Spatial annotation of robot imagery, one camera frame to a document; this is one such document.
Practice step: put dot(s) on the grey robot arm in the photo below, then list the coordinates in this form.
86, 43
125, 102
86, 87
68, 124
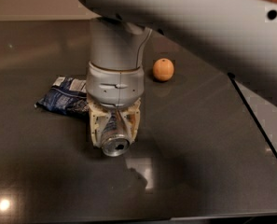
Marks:
238, 37

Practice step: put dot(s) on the blue chip bag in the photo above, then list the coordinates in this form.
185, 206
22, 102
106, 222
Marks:
67, 96

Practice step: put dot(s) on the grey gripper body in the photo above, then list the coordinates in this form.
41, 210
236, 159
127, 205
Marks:
115, 86

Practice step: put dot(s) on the orange fruit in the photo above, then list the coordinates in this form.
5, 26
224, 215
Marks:
163, 69

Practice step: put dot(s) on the silver redbull can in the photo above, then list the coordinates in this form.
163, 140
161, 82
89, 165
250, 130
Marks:
114, 139

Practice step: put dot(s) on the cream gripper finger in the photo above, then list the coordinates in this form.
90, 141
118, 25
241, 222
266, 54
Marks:
131, 117
99, 117

